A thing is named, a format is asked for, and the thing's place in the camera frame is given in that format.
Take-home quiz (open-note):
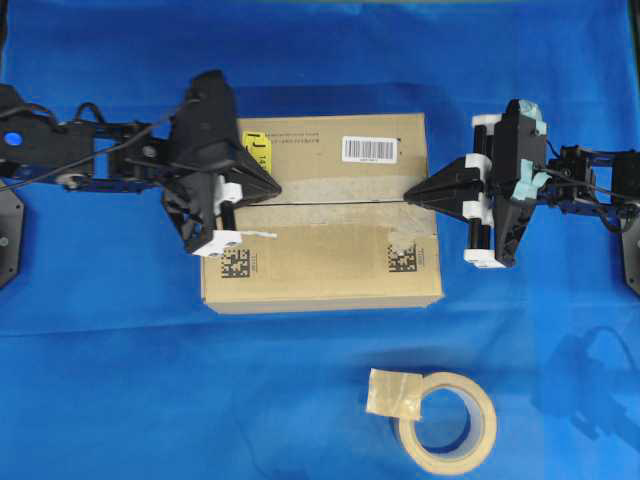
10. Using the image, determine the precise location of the blue table cloth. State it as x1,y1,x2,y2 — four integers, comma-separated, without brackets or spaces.
1,1,639,479

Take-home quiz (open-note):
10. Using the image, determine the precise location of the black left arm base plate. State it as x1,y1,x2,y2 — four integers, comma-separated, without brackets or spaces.
0,190,24,287

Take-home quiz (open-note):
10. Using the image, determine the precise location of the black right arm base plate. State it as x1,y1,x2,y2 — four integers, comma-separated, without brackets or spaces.
621,231,640,295

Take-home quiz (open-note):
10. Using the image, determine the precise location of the beige packing tape roll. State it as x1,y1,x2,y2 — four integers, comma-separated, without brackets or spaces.
366,369,498,476

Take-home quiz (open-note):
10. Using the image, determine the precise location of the brown cardboard box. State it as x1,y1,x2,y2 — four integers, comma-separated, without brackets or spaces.
201,113,444,314

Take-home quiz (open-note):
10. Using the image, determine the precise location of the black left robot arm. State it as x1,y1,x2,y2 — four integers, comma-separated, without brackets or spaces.
1,70,282,257

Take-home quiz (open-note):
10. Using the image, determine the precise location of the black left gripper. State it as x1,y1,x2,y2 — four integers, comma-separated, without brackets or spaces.
162,70,281,257

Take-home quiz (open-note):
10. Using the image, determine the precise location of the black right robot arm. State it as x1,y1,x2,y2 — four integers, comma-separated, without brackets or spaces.
404,99,639,269

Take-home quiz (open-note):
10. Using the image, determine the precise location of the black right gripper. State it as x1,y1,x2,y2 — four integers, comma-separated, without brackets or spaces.
404,99,550,268

